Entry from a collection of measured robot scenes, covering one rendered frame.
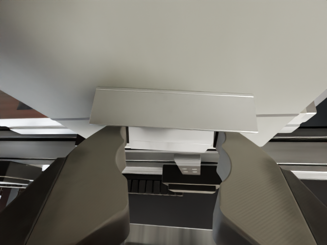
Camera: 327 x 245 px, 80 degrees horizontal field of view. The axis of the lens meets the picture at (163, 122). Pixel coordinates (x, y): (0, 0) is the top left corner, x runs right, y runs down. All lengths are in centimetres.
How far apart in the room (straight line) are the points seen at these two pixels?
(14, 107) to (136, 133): 19
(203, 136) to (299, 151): 36
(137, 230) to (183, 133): 12
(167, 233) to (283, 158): 34
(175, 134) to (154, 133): 2
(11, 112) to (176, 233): 25
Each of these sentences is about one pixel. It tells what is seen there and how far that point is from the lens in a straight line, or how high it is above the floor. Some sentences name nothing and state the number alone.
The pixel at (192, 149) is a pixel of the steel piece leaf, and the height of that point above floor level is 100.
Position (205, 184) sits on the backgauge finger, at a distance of 41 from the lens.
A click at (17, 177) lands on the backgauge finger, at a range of 63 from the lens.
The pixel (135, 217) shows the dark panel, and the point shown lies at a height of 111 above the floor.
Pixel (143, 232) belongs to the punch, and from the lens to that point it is 23.
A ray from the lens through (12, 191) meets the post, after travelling 137.
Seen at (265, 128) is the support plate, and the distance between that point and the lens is 17.
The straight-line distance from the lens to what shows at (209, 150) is 24.
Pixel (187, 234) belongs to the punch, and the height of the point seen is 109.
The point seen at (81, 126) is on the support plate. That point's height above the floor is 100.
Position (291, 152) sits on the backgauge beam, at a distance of 51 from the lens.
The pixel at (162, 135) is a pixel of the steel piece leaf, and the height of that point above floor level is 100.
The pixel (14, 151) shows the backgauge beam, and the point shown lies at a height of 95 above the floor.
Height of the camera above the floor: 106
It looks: 22 degrees down
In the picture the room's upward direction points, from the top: 177 degrees counter-clockwise
